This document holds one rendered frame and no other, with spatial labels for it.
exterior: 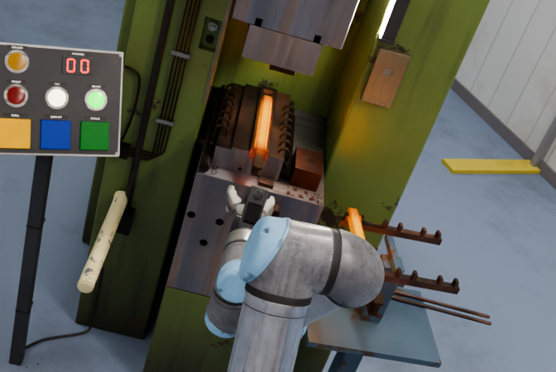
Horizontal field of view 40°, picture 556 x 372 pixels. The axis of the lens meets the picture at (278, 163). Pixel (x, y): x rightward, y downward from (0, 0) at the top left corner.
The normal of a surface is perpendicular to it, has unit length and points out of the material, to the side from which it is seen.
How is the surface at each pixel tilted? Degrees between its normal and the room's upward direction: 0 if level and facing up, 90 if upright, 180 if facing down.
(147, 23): 90
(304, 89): 90
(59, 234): 0
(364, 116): 90
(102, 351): 0
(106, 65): 60
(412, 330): 0
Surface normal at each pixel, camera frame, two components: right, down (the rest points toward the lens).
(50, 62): 0.44, 0.10
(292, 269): 0.17, 0.12
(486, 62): -0.89, 0.00
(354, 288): 0.40, 0.53
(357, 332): 0.27, -0.81
